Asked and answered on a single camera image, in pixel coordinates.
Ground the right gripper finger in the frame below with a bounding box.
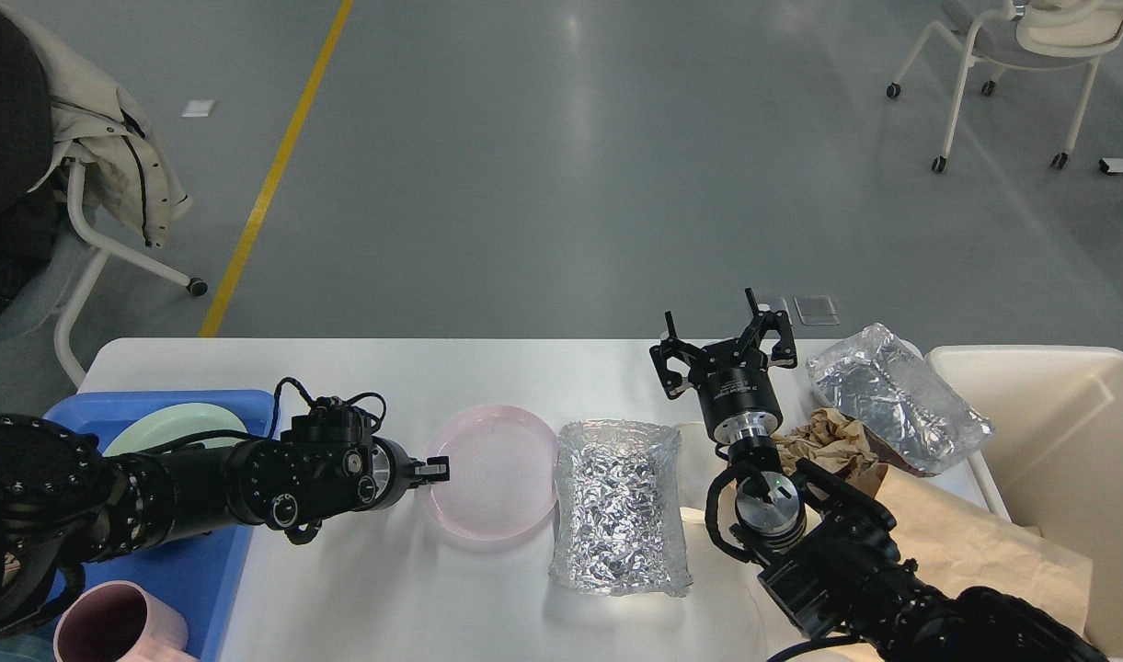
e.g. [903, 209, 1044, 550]
[731, 289, 798, 371]
[652, 312, 709, 401]

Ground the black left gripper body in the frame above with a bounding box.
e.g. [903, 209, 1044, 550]
[368, 436, 418, 510]

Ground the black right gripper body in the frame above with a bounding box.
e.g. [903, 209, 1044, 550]
[695, 345, 784, 439]

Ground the pink plate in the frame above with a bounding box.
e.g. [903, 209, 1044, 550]
[422, 403, 558, 542]

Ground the pink mug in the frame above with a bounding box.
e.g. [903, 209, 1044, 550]
[53, 581, 197, 661]

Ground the teal mug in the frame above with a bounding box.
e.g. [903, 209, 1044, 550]
[0, 635, 55, 662]

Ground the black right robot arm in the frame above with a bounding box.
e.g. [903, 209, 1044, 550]
[649, 290, 1105, 661]

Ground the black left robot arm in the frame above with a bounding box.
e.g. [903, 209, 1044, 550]
[0, 395, 451, 640]

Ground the floor outlet plate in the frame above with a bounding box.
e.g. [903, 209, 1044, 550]
[792, 296, 842, 326]

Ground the crumpled brown paper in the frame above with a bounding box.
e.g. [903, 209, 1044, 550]
[772, 409, 888, 497]

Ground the foil bag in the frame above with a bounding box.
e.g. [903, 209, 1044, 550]
[809, 323, 994, 477]

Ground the crumpled foil tray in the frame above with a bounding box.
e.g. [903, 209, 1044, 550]
[548, 419, 694, 598]

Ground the light green plate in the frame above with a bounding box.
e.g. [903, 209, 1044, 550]
[102, 403, 246, 457]

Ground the brown paper bag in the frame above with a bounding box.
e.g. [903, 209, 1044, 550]
[853, 462, 1094, 635]

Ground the cream plastic bin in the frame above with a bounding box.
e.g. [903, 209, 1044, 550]
[926, 345, 1123, 659]

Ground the white chair with jacket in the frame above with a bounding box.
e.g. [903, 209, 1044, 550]
[0, 155, 208, 386]

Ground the white rolling chair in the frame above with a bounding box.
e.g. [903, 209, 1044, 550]
[886, 1, 1123, 175]

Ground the white paper on floor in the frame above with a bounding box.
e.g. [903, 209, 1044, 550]
[181, 99, 217, 119]

